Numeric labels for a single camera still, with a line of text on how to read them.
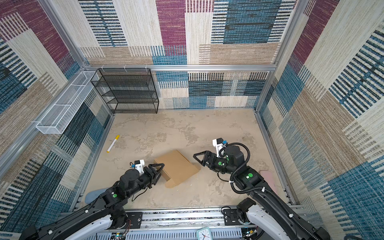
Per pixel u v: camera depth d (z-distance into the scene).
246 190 0.52
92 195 0.78
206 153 0.63
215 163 0.63
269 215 0.57
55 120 0.70
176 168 0.77
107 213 0.56
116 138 1.05
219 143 0.68
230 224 0.73
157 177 0.73
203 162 0.63
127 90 1.09
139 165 0.75
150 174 0.68
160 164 0.75
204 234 0.69
